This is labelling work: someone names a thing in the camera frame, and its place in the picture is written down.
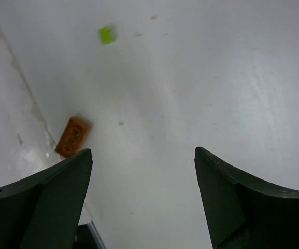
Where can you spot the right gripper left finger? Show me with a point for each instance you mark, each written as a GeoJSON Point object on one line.
{"type": "Point", "coordinates": [43, 210]}

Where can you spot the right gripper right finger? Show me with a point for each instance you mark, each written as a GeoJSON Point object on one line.
{"type": "Point", "coordinates": [244, 211]}

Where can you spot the orange lego plate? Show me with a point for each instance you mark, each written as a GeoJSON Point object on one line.
{"type": "Point", "coordinates": [73, 137]}

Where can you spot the tiny lime green lego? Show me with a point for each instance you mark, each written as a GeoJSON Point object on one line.
{"type": "Point", "coordinates": [107, 34]}

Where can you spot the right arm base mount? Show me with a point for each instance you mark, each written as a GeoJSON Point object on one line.
{"type": "Point", "coordinates": [87, 236]}

